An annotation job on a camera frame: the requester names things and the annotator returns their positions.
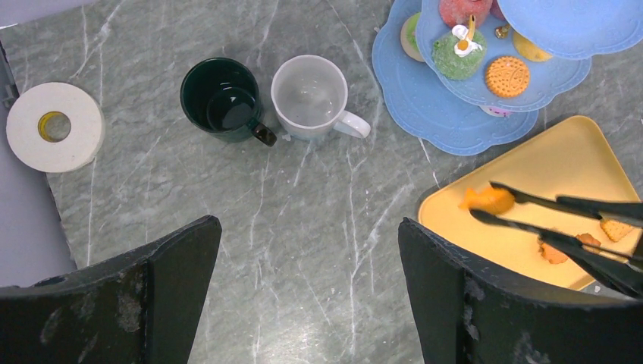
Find dark green mug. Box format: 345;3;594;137
180;58;277;146

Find purple sprinkled donut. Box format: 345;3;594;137
480;105;513;118

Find green frosted donut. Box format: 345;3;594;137
400;12;424;62

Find square cracker biscuit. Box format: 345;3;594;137
599;219;634;243

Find black metal serving tongs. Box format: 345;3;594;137
463;182;642;298

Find green cupcake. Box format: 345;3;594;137
431;15;488;80

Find round brown cookie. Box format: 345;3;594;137
485;56;531;98

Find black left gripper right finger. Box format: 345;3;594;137
398;218;642;363

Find blue three-tier cake stand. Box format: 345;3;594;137
372;0;643;157

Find orange flower cookie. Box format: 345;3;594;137
538;240;568;265

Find yellow serving tray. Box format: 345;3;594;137
418;116;639;290

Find orange fish cookie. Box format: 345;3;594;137
458;187;516;215

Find white and blue mug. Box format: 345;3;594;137
271;55;371;140

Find white tape roll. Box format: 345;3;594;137
6;82;105;173

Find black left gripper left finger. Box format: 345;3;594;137
1;215;222;363

